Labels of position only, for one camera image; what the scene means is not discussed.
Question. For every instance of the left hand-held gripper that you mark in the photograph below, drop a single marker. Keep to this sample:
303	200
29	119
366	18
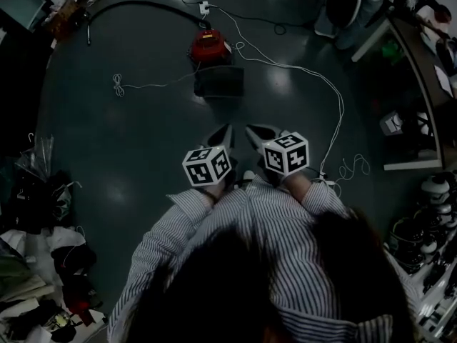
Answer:
206	166

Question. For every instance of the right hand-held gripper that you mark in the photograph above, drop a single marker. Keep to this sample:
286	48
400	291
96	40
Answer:
286	153

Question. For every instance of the person's right forearm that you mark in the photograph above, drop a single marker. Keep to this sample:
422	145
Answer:
314	195

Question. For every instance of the person's left forearm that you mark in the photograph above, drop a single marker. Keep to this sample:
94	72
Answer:
168	227

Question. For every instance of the white shoe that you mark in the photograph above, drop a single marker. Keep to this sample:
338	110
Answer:
248	175

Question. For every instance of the red vacuum cleaner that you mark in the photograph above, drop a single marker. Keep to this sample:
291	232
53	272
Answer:
209	46

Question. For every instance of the striped shirt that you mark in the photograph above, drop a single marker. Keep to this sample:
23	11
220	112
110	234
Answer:
285	248

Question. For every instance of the small white box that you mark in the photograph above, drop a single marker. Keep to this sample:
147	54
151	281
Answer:
391	122

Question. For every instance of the white power strip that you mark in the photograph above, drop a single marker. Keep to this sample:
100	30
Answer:
204	7

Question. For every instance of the green object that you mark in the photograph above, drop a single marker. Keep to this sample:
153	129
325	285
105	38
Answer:
391	50

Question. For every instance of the wooden table with white legs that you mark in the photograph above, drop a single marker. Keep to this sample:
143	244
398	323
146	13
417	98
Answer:
421	66

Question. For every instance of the cluttered rack of pots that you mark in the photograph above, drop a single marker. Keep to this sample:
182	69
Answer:
428	227

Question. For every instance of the brown cardboard box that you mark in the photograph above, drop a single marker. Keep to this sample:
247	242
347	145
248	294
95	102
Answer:
64	16

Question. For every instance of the grey cabinet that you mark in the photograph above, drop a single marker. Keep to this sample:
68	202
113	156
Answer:
19	2

